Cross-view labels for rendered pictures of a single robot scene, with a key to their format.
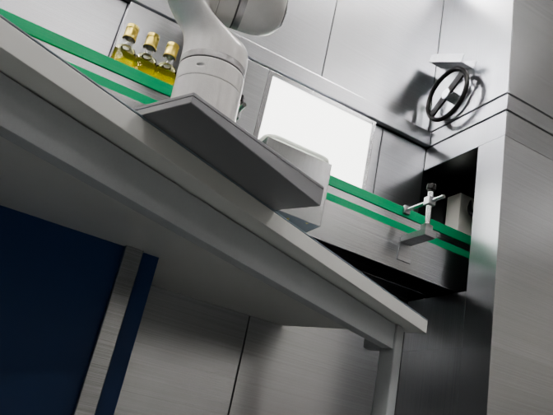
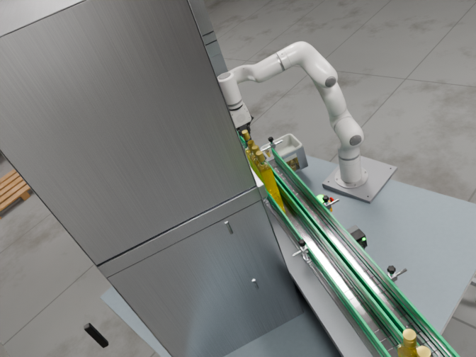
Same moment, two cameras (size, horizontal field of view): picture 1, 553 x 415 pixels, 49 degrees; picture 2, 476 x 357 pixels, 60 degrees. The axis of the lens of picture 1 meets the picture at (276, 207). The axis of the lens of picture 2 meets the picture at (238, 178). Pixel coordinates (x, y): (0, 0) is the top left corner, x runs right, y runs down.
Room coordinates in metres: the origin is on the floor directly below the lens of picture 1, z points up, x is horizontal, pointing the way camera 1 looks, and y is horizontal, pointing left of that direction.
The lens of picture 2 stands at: (1.03, 2.06, 2.48)
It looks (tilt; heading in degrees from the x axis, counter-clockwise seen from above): 38 degrees down; 286
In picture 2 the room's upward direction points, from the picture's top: 22 degrees counter-clockwise
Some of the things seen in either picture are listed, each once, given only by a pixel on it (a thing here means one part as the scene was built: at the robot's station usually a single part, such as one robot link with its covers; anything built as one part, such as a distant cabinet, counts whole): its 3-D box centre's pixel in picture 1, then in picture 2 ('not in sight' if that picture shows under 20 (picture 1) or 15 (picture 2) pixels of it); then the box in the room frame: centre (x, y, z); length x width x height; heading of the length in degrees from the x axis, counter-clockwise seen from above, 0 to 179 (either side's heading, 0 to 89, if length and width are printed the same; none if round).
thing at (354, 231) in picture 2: not in sight; (354, 239); (1.00, 0.79, 0.96); 0.08 x 0.08 x 0.08; 24
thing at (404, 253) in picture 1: (421, 221); not in sight; (1.61, -0.42, 1.07); 0.17 x 0.05 x 0.23; 24
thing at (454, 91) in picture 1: (450, 95); not in sight; (1.81, -0.53, 1.66); 0.21 x 0.05 x 0.21; 24
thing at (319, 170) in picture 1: (266, 198); (280, 159); (1.33, 0.03, 0.92); 0.27 x 0.17 x 0.15; 24
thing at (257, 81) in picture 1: (251, 113); not in sight; (1.64, 0.14, 1.32); 0.90 x 0.03 x 0.34; 114
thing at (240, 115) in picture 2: not in sight; (238, 113); (1.42, 0.32, 1.47); 0.10 x 0.07 x 0.11; 25
